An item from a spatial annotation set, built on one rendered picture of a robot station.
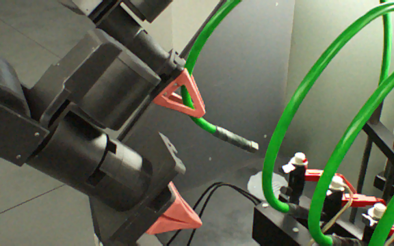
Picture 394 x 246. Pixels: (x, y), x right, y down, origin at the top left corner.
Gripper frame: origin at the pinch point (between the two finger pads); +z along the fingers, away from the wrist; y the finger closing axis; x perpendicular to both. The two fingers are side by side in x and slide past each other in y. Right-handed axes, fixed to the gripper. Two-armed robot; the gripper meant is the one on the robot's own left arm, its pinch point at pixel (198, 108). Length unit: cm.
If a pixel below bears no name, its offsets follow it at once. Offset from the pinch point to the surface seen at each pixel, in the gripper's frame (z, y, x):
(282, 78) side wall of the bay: 18.9, 43.2, -11.6
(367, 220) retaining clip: 25.8, -12.2, -8.3
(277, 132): 5.6, -15.0, -8.1
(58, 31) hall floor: -65, 395, 128
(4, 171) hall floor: -11, 166, 139
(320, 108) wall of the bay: 28.3, 35.2, -13.5
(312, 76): 3.5, -13.8, -16.0
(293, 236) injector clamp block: 27.2, -1.6, 3.9
